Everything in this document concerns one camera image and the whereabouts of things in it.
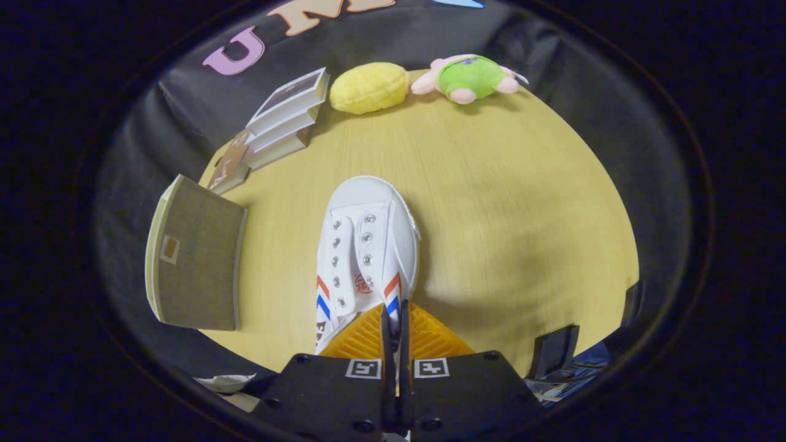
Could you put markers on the yellow peanut plush toy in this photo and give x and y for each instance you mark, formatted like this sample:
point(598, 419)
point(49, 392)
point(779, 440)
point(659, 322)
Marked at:
point(368, 88)

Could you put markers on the black plastic frame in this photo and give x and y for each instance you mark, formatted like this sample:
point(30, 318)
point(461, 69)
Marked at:
point(552, 350)

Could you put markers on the thin brown book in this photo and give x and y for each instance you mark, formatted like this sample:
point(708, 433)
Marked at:
point(228, 164)

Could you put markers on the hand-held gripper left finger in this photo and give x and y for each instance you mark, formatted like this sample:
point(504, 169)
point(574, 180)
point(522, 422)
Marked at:
point(331, 399)

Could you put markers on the white crumpled fabric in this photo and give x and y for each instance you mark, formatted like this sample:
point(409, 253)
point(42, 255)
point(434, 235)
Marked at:
point(224, 382)

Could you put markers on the pink pig plush toy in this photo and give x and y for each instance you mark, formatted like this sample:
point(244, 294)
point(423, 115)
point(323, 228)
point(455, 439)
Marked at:
point(470, 77)

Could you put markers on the white shoe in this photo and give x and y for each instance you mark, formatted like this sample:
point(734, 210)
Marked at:
point(368, 202)

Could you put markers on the plain white book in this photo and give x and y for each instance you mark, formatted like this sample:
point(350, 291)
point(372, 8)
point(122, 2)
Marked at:
point(285, 132)

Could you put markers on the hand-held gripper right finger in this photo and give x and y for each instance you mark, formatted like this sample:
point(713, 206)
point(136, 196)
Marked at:
point(466, 396)

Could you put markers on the black backdrop cloth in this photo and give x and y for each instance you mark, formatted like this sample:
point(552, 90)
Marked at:
point(614, 123)

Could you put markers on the white book with portrait cover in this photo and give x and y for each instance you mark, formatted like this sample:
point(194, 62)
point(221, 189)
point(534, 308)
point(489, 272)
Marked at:
point(291, 98)

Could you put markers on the grey fabric storage box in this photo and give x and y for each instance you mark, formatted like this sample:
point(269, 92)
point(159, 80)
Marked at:
point(202, 258)

